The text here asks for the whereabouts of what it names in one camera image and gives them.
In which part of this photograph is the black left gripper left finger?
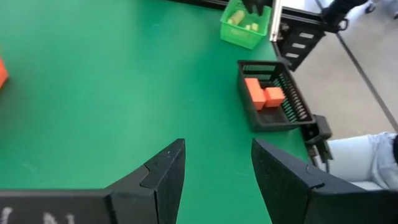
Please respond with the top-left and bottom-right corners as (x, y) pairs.
(106, 138), (187, 224)

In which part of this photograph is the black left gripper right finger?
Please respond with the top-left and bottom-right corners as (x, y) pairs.
(251, 138), (398, 224)

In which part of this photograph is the yellow cylinder block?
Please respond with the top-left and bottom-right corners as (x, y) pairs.
(227, 9), (247, 27)

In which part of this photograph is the red arch block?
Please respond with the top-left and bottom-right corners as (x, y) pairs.
(244, 77), (267, 111)

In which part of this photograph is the red cube block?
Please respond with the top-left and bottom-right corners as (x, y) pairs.
(264, 86), (286, 109)

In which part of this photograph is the green plastic basket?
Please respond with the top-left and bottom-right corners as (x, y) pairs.
(220, 0), (273, 50)

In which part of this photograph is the person's leg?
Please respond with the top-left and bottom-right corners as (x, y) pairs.
(327, 131), (398, 192)

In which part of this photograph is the black plastic basket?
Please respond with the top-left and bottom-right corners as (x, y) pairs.
(237, 59), (317, 133)

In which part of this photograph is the orange plastic basket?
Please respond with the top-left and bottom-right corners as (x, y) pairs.
(0, 57), (10, 90)

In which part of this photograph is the black clamp bracket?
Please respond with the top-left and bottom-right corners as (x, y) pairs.
(300, 114), (334, 172)

